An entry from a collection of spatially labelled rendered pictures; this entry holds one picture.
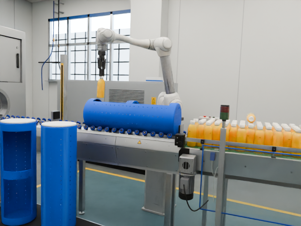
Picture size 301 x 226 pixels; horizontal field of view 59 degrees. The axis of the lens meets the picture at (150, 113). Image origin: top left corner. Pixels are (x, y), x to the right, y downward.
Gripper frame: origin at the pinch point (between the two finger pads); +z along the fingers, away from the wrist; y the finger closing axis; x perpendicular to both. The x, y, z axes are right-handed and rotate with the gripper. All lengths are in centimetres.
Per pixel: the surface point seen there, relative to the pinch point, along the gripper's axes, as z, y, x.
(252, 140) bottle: 51, 11, 137
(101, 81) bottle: 8.2, 3.0, 1.1
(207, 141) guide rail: 54, 20, 104
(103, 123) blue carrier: 46.3, 11.4, 8.7
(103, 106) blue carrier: 31.5, 11.2, 8.9
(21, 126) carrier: 47, 56, -43
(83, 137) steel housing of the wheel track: 61, 12, -12
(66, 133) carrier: 51, 50, -2
